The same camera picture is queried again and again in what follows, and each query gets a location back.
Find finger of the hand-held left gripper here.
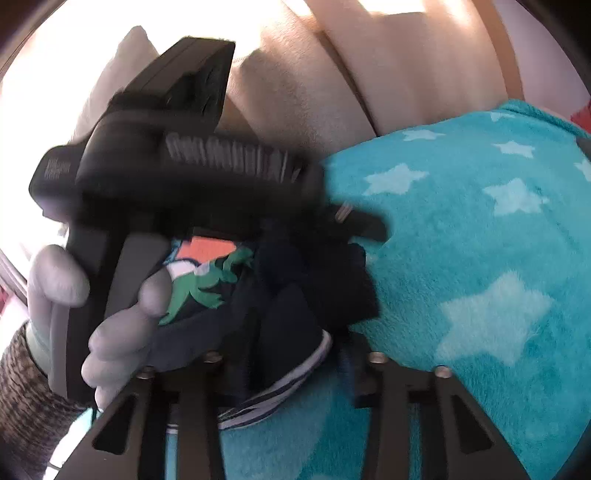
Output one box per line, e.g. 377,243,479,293
322,200,389,243

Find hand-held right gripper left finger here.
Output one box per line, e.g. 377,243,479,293
59,353,228,480

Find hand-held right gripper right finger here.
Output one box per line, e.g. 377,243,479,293
352,352,532,480

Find dark dinosaur print pants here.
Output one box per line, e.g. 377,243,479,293
150,226,386,431

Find person's left forearm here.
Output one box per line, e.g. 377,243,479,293
0,320,89,480

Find person's left hand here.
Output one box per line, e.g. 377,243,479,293
27,244,172,408

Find teal star print blanket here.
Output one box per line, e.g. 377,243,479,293
46,99,591,480

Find white pillow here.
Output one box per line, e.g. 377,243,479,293
69,25,162,145

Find beige sofa cushions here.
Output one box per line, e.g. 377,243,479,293
217,0,591,139

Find red cloth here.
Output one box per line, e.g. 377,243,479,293
570,98,591,136

